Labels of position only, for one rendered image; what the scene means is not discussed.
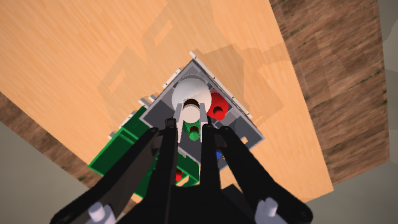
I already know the blue bottle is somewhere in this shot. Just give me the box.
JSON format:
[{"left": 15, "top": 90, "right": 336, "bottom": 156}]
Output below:
[{"left": 216, "top": 146, "right": 221, "bottom": 159}]

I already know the red bottle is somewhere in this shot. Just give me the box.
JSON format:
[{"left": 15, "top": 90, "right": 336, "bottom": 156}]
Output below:
[
  {"left": 206, "top": 88, "right": 229, "bottom": 121},
  {"left": 176, "top": 168, "right": 183, "bottom": 181}
]

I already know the green plastic crate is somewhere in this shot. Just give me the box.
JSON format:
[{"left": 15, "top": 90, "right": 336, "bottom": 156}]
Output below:
[{"left": 87, "top": 106, "right": 198, "bottom": 199}]

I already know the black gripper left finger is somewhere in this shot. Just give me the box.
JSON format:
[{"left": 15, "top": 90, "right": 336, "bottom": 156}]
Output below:
[{"left": 49, "top": 103, "right": 183, "bottom": 224}]

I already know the green bottle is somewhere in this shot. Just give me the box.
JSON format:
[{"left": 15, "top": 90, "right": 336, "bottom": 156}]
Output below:
[{"left": 183, "top": 119, "right": 200, "bottom": 141}]

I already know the grey divided bottle crate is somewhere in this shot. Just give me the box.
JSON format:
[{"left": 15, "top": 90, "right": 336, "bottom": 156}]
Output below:
[{"left": 139, "top": 61, "right": 257, "bottom": 165}]

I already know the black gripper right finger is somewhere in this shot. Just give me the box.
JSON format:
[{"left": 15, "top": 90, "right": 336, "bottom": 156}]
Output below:
[{"left": 197, "top": 103, "right": 313, "bottom": 224}]

